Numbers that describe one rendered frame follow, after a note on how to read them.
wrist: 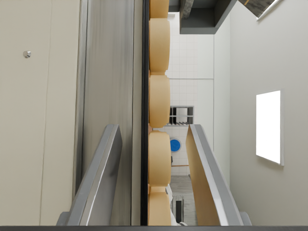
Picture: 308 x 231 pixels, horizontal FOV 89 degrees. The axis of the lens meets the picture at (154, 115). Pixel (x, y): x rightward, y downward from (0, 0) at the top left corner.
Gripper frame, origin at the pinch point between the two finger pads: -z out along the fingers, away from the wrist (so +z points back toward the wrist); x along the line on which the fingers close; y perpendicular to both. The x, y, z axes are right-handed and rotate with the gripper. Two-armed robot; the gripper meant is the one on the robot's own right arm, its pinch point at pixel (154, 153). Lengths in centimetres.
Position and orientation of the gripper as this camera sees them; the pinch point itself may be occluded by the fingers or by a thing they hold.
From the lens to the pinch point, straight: 53.7
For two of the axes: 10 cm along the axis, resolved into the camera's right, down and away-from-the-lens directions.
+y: 0.0, 6.4, -7.7
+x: 10.0, 0.0, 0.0
